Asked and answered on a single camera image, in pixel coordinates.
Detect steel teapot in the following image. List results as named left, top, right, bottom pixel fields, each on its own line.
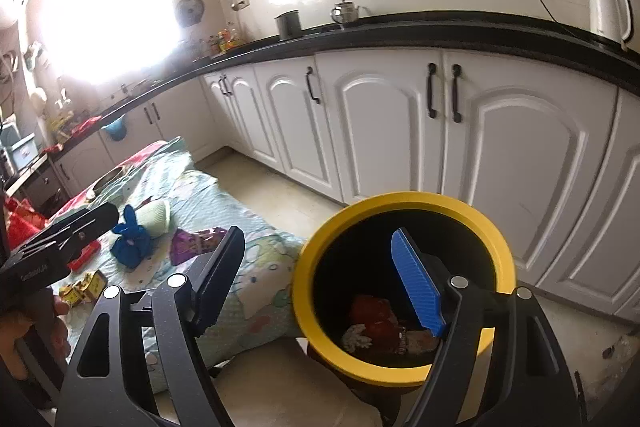
left=330, top=0, right=362, bottom=30

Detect purple snack wrapper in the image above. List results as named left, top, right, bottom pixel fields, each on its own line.
left=170, top=227, right=231, bottom=267

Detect red snack wrapper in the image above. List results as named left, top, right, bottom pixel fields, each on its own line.
left=67, top=242, right=101, bottom=270

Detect red floral pillow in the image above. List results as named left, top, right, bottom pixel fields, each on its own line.
left=2, top=197, right=51, bottom=248

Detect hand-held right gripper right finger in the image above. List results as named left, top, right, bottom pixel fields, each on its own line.
left=389, top=227, right=583, bottom=427

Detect small wall fan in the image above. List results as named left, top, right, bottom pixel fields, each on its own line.
left=175, top=0, right=207, bottom=28

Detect light blue cartoon printed blanket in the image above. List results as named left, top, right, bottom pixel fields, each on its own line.
left=47, top=137, right=308, bottom=395

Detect yellow-rimmed brown trash bin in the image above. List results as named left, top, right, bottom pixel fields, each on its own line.
left=291, top=190, right=519, bottom=408

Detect blue hanging cloth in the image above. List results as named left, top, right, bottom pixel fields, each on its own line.
left=102, top=117, right=127, bottom=142

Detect pink blanket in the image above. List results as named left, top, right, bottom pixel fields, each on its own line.
left=70, top=140, right=168, bottom=202

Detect black pot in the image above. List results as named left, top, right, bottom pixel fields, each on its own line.
left=275, top=10, right=304, bottom=41

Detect blue knotted cloth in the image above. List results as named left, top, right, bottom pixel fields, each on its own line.
left=110, top=204, right=153, bottom=270

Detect group of condiment bottles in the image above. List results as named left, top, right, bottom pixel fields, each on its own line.
left=207, top=22, right=246, bottom=54

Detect yellow snack wrapper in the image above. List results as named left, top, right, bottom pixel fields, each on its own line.
left=59, top=272, right=108, bottom=308

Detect person's left hand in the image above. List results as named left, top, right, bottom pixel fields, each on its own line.
left=0, top=292, right=72, bottom=382

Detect light green sock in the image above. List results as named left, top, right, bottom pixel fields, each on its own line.
left=137, top=200, right=173, bottom=238

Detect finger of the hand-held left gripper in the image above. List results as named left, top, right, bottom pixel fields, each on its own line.
left=70, top=202, right=121, bottom=253
left=7, top=216, right=83, bottom=259

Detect kitchen window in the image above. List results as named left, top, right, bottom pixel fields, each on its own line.
left=37, top=0, right=186, bottom=82

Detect white electric kettle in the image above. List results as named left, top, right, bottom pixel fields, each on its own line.
left=586, top=0, right=632, bottom=50

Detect black kitchen countertop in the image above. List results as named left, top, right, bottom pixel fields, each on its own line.
left=42, top=9, right=640, bottom=155

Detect white and teal storage box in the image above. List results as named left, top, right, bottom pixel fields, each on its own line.
left=0, top=133, right=38, bottom=172

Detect red cloth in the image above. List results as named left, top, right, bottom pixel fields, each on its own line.
left=42, top=117, right=103, bottom=152

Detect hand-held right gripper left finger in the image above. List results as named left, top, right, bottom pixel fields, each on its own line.
left=54, top=224, right=247, bottom=427

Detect round metal bowl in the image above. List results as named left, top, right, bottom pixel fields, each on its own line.
left=92, top=167, right=128, bottom=190

